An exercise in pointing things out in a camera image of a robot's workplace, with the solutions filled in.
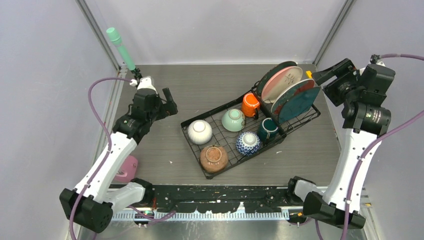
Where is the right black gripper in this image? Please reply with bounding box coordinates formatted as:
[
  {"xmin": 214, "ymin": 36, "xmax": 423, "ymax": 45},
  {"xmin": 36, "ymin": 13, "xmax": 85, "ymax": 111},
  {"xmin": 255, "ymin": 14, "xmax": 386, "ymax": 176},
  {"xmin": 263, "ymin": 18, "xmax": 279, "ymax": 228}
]
[{"xmin": 311, "ymin": 57, "xmax": 362, "ymax": 107}]

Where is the cream bowl red rim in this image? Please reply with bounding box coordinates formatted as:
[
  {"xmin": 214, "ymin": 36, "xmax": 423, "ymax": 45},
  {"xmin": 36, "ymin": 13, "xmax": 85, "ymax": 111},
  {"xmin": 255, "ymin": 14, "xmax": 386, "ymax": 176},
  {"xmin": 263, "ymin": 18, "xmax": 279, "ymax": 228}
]
[{"xmin": 187, "ymin": 120, "xmax": 213, "ymax": 145}]

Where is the teal square plate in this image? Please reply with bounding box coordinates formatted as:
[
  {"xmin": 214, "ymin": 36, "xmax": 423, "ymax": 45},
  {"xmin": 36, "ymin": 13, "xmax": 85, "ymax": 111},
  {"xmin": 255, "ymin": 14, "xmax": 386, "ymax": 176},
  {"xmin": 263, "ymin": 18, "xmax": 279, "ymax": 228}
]
[{"xmin": 278, "ymin": 87, "xmax": 321, "ymax": 124}]

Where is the black wire dish rack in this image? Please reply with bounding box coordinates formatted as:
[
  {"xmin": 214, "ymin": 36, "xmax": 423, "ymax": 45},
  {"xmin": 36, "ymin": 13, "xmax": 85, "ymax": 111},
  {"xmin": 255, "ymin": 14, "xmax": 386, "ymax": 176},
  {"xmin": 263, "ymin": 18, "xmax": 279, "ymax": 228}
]
[{"xmin": 180, "ymin": 95, "xmax": 288, "ymax": 180}]

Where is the pink cream plate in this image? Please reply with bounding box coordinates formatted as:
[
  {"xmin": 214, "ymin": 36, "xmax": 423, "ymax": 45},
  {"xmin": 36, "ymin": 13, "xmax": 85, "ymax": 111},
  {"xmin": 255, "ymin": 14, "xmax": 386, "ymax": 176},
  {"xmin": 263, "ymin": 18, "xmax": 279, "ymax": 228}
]
[{"xmin": 260, "ymin": 66, "xmax": 303, "ymax": 104}]

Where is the light green bowl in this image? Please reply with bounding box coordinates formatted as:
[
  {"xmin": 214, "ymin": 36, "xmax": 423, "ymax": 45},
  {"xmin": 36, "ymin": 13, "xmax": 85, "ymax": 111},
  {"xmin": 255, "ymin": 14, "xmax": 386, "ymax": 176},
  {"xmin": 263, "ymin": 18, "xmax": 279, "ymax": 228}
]
[{"xmin": 221, "ymin": 108, "xmax": 246, "ymax": 132}]

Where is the red plate blue flower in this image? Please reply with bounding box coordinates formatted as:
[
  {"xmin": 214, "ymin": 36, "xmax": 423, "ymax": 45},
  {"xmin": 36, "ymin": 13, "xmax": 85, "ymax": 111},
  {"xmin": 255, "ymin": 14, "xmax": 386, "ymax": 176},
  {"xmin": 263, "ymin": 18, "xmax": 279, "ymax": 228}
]
[{"xmin": 271, "ymin": 78, "xmax": 316, "ymax": 115}]

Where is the brown speckled bowl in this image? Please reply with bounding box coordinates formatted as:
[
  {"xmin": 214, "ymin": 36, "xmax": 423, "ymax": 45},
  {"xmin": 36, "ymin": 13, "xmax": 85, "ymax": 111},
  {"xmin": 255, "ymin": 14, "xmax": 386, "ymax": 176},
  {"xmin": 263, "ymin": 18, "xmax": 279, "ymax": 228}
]
[{"xmin": 199, "ymin": 145, "xmax": 229, "ymax": 174}]

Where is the orange mug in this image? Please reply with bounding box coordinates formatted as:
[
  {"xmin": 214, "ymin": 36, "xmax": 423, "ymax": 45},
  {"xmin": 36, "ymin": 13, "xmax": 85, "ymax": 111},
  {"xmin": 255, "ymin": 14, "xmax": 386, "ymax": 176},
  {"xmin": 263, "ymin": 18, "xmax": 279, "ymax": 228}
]
[{"xmin": 241, "ymin": 92, "xmax": 260, "ymax": 120}]

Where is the blue floral plate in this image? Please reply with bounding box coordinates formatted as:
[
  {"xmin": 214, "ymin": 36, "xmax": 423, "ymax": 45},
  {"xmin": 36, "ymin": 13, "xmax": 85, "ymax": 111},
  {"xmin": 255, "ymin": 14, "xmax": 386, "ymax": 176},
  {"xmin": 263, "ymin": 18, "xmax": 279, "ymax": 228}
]
[{"xmin": 255, "ymin": 61, "xmax": 298, "ymax": 97}]

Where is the blue white patterned bowl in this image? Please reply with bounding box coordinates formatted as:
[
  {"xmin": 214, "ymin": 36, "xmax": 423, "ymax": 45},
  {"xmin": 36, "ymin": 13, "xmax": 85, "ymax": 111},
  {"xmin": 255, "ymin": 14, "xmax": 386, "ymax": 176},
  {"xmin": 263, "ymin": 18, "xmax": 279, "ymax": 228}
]
[{"xmin": 235, "ymin": 131, "xmax": 262, "ymax": 156}]

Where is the dark green mug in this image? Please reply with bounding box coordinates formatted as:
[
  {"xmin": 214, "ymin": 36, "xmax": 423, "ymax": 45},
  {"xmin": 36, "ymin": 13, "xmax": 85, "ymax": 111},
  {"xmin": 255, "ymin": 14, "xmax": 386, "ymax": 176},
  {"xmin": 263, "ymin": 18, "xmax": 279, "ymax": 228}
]
[{"xmin": 257, "ymin": 117, "xmax": 279, "ymax": 144}]

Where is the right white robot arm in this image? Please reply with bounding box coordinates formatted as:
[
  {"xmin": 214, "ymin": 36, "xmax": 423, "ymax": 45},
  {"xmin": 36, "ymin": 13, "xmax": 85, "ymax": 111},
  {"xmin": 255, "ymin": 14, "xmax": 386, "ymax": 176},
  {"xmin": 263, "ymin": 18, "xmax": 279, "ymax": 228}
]
[{"xmin": 285, "ymin": 58, "xmax": 396, "ymax": 229}]

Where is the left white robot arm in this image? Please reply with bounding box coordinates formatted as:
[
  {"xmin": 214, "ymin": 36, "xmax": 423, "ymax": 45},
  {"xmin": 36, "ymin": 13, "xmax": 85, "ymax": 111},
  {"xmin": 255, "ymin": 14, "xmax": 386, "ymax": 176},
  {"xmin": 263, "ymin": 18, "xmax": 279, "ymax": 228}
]
[{"xmin": 59, "ymin": 87, "xmax": 178, "ymax": 233}]

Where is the yellow block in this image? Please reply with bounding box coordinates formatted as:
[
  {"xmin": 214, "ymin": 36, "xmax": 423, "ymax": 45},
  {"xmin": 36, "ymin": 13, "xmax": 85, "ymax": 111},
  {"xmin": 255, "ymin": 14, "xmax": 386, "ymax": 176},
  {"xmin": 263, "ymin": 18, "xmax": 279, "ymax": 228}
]
[{"xmin": 305, "ymin": 70, "xmax": 312, "ymax": 79}]

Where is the green microphone on tripod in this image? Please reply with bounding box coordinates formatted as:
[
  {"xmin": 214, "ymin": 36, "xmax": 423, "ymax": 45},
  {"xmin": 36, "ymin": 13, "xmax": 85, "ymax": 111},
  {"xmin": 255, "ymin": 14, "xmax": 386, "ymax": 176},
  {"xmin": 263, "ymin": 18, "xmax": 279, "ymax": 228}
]
[{"xmin": 106, "ymin": 27, "xmax": 143, "ymax": 80}]

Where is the pink box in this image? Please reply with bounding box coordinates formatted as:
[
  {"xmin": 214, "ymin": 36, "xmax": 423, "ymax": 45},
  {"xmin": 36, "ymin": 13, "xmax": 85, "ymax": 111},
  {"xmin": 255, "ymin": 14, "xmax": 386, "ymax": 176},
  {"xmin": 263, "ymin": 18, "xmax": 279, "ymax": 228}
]
[{"xmin": 113, "ymin": 155, "xmax": 138, "ymax": 184}]

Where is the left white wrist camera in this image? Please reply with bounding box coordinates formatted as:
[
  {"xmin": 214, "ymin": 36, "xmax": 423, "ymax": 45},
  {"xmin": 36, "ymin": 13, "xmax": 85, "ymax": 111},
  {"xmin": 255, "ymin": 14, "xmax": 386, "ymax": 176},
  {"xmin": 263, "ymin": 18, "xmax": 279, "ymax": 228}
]
[{"xmin": 129, "ymin": 76, "xmax": 158, "ymax": 94}]

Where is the black wire rack side tray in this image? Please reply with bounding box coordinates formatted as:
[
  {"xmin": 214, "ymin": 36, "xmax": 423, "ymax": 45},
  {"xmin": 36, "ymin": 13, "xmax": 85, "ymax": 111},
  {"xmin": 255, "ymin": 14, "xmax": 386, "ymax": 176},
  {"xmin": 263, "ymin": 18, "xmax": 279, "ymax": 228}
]
[{"xmin": 251, "ymin": 82, "xmax": 321, "ymax": 134}]

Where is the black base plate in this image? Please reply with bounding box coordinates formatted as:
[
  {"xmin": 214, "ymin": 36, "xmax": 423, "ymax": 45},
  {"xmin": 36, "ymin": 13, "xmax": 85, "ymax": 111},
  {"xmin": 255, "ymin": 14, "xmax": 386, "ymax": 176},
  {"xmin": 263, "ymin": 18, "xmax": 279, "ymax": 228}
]
[{"xmin": 132, "ymin": 184, "xmax": 303, "ymax": 214}]

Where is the aluminium frame rail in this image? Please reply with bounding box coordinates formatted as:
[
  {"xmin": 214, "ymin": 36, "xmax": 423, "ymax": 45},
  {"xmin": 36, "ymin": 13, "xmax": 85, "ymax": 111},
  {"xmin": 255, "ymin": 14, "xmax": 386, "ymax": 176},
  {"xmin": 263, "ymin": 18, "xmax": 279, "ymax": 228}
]
[{"xmin": 71, "ymin": 185, "xmax": 373, "ymax": 222}]

